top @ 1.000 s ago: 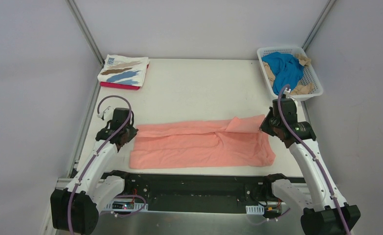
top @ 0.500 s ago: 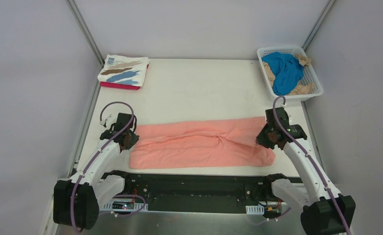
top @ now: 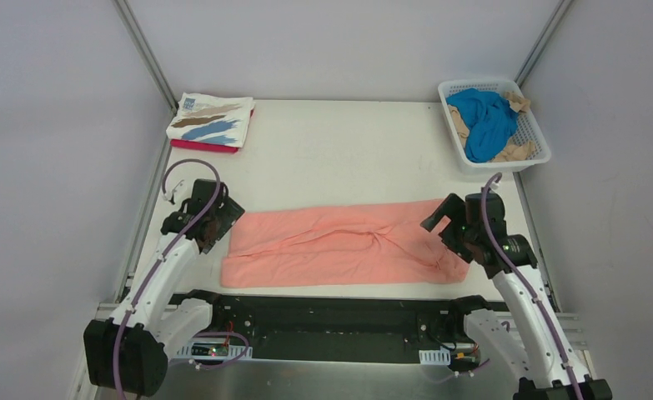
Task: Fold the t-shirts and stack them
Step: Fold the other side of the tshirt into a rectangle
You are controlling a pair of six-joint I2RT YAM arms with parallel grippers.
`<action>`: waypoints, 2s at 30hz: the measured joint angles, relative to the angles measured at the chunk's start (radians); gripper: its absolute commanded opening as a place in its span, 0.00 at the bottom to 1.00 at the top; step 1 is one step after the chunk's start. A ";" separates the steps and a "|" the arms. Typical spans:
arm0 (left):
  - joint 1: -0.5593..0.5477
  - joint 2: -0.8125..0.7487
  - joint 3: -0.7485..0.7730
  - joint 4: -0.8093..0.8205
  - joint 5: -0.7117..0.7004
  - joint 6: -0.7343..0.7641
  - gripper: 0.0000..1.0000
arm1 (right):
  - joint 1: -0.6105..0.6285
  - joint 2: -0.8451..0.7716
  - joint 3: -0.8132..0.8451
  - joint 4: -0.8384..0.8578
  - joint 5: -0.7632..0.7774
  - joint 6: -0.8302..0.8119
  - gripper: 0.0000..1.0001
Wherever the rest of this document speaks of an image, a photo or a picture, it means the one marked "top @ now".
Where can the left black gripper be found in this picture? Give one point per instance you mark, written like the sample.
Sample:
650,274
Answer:
221,219

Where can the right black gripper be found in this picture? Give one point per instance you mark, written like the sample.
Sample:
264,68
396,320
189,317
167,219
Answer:
450,231

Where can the pink t shirt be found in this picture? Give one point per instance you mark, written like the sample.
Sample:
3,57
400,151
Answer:
339,245

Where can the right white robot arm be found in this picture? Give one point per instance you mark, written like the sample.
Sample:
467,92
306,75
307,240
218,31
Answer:
542,360

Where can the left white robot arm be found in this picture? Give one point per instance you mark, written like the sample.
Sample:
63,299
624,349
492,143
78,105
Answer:
130,350

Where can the white plastic basket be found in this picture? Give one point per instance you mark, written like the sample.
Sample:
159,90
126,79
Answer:
528,128

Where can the beige t shirt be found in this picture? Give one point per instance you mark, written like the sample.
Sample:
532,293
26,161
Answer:
512,152

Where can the blue t shirt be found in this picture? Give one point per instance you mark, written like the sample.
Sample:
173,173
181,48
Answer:
490,120

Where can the folded white printed t shirt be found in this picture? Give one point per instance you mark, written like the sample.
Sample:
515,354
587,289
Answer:
194,104

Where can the left controller board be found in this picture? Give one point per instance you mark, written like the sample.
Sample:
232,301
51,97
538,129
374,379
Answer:
209,350

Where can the controller board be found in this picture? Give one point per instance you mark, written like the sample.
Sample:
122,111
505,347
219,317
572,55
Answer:
464,361
209,350

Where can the right controller board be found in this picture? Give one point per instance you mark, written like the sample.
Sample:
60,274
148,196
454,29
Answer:
464,361

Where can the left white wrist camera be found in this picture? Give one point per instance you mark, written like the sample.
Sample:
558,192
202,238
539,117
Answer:
175,192

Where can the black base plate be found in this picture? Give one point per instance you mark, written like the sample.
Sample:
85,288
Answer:
329,329

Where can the left aluminium frame post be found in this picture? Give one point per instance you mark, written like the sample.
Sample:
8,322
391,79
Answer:
140,41

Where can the aluminium frame post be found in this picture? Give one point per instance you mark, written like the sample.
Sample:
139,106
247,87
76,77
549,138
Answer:
140,41
548,31

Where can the right aluminium frame post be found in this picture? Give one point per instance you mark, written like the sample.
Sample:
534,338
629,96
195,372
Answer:
548,31

